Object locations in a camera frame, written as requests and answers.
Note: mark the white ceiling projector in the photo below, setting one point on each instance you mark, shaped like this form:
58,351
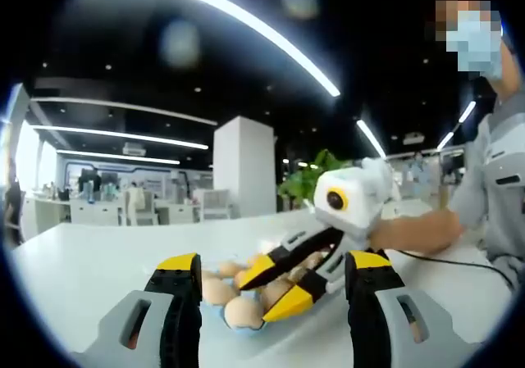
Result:
413,139

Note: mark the cluster of brown eggs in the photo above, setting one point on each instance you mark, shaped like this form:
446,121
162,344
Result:
240,312

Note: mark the ceiling air conditioner unit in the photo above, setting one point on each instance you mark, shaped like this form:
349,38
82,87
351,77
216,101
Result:
134,150

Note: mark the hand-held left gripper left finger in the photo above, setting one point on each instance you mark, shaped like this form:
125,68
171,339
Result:
153,300

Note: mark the green potted plant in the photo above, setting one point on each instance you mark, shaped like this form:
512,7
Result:
303,179

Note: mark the blue egg tray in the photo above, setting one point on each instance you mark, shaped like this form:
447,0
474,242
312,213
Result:
246,330

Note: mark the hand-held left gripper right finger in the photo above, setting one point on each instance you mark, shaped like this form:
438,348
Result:
441,339

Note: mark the long ceiling light strip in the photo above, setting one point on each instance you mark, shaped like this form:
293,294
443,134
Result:
332,88
123,135
123,157
371,138
467,110

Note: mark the white office chair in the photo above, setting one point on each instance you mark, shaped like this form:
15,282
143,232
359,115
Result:
215,203

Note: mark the operator in grey shirt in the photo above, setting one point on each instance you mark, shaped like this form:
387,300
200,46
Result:
492,187

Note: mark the beige backed office chair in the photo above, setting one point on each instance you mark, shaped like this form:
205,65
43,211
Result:
137,204

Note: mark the white square pillar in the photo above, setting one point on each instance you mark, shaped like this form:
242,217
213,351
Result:
18,105
246,167

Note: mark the white table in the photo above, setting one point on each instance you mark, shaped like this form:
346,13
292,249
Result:
102,253

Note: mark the person's head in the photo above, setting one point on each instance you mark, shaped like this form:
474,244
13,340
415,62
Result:
508,73

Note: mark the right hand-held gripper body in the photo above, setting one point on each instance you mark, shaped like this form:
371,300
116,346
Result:
357,208

